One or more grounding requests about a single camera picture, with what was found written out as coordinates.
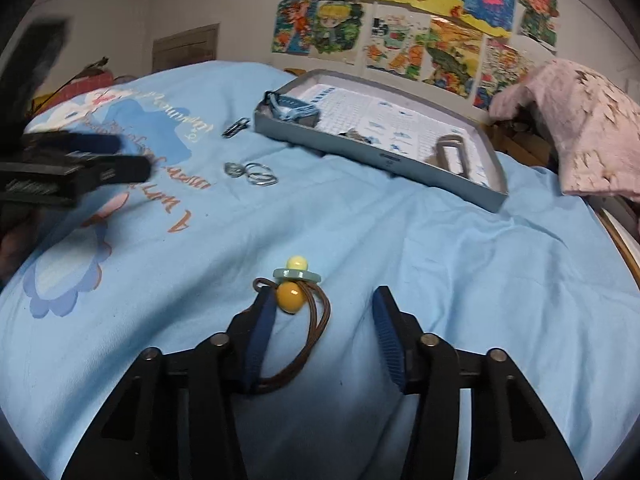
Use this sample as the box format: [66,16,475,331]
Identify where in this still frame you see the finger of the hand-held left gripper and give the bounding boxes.
[22,131,123,157]
[75,155,153,187]

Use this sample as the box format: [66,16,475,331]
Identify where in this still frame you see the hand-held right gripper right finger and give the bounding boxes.
[371,285,586,480]

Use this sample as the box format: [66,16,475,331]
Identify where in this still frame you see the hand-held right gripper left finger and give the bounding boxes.
[60,287,281,480]

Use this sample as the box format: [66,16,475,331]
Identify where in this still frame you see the brown hair tie yellow beads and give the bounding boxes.
[252,255,332,395]

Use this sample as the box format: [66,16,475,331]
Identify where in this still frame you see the grey shallow cardboard box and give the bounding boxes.
[253,69,510,213]

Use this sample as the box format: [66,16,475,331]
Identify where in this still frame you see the blue wrist watch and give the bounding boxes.
[262,91,321,126]

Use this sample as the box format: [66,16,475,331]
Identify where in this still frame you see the grey metal carabiner keyring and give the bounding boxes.
[434,135,473,178]

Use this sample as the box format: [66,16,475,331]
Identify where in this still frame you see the person's left hand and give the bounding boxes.
[0,207,43,286]

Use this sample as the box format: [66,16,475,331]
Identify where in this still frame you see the red plaid cloth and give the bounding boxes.
[37,71,131,111]

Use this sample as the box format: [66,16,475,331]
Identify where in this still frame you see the dark thin rod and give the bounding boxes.
[30,56,110,111]

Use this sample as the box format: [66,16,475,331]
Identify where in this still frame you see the light blue printed blanket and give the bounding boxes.
[0,60,640,480]

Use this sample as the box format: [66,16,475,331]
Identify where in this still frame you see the black hair clip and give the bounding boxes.
[221,116,252,139]

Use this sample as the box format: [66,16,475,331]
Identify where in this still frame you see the small wooden door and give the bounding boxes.
[151,22,221,75]

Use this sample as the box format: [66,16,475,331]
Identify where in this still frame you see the pink floral cloth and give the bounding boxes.
[487,58,640,197]

